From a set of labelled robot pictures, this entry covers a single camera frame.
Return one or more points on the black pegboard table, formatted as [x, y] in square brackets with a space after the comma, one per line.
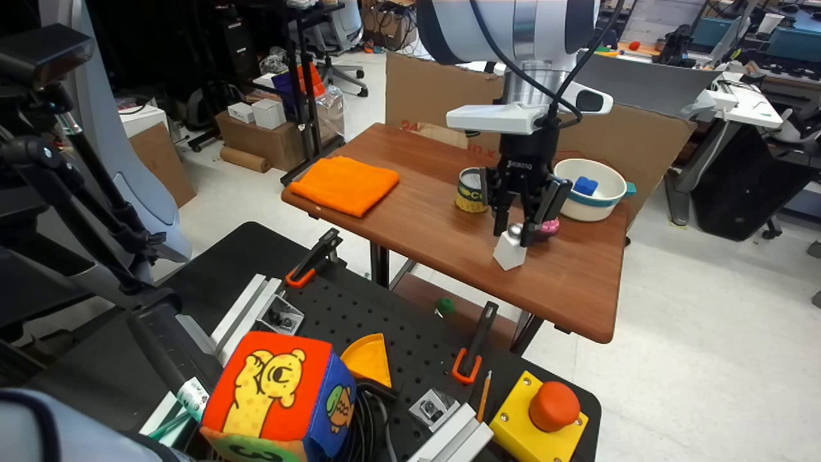
[341, 309]

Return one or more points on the orange folded cloth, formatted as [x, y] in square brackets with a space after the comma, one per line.
[347, 182]

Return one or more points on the pink toy cupcake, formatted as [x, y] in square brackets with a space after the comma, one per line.
[551, 227]

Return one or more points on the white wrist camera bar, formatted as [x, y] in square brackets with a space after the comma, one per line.
[495, 120]

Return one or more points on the brown cardboard box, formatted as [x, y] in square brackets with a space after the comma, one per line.
[163, 162]
[261, 143]

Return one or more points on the orange pencil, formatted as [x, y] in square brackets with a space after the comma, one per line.
[485, 395]

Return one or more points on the black camera tripod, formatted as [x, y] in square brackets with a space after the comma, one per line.
[52, 162]

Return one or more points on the tin can yellow label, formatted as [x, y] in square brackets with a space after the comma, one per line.
[471, 197]

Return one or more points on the fiducial marker card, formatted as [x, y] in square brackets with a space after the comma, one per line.
[435, 410]
[280, 316]

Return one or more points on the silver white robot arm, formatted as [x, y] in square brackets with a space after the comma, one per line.
[513, 35]

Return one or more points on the blue toy block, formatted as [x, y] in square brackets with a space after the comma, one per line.
[586, 185]

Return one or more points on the yellow emergency stop box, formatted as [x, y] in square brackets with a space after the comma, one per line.
[526, 428]

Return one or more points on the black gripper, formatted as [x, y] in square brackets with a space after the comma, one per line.
[526, 157]

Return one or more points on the white bowl teal trim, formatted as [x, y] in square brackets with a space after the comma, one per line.
[599, 206]

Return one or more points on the orange wedge block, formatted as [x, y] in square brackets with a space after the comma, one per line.
[372, 362]

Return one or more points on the brown cardboard panel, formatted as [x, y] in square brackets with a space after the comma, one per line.
[427, 90]

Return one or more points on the aluminium extrusion rail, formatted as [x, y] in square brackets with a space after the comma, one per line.
[452, 439]
[244, 316]
[176, 411]

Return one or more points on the colourful plush bear cube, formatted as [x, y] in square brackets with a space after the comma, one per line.
[265, 398]

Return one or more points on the white salt cellar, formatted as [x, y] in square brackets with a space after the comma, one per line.
[511, 256]

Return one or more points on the white top desk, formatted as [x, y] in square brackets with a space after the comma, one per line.
[735, 105]

